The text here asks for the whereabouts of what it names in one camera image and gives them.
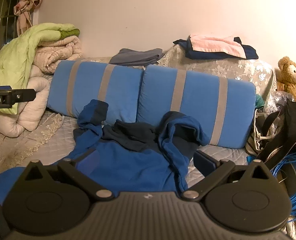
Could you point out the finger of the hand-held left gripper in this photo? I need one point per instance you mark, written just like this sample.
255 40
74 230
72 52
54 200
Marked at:
23 95

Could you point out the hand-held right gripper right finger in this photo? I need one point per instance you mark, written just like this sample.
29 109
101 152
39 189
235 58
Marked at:
204 163

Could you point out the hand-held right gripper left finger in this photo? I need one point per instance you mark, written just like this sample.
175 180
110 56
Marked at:
70 167

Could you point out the blue and navy hoodie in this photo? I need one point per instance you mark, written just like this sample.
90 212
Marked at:
128 160

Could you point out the grey folded clothes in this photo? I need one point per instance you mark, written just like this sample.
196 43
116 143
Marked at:
135 56

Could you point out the white puffy comforter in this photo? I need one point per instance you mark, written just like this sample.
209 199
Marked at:
33 100

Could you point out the stack of folded quilts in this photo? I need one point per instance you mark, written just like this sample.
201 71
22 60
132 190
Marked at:
13 55

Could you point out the beige folded quilt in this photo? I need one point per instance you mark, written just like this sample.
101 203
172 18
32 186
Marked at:
58 52

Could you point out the blue grey-striped cushion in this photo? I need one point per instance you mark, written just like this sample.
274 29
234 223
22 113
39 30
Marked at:
200 100

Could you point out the blue striped pillow with spot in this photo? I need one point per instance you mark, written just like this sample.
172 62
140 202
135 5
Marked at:
88 87

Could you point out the dark green folded cloth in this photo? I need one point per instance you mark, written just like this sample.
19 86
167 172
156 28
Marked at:
71 33

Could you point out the teal cloth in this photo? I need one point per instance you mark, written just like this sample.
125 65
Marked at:
259 102

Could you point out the pink patterned curtain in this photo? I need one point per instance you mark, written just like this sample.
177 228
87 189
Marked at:
25 7

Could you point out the clear plastic bag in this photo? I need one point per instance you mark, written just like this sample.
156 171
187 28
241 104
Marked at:
275 100

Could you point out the floral grey sofa back cover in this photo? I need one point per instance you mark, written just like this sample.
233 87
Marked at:
250 72

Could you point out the navy folded garment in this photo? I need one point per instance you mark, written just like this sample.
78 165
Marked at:
187 48

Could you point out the brown teddy bear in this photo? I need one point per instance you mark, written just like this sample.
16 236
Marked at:
288 71

